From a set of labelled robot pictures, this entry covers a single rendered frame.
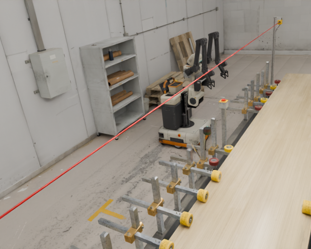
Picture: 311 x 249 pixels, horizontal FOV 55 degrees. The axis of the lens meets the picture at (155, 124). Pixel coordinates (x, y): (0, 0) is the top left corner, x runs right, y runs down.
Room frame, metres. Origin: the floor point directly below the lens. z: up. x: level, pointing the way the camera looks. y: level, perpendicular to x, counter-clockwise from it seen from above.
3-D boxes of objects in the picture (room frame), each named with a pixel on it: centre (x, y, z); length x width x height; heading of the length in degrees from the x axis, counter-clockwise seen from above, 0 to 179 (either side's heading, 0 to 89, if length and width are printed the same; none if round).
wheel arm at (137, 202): (1.59, 0.08, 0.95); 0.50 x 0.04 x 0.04; 55
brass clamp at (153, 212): (1.59, 0.06, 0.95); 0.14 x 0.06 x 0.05; 145
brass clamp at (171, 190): (1.80, -0.08, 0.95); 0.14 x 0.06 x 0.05; 145
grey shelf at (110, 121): (5.04, 0.61, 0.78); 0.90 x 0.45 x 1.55; 145
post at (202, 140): (2.23, -0.38, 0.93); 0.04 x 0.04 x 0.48; 55
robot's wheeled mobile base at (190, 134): (4.25, -0.46, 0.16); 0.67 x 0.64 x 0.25; 55
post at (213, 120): (2.44, -0.52, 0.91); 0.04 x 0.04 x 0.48; 55
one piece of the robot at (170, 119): (4.30, -0.39, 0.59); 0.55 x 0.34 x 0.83; 145
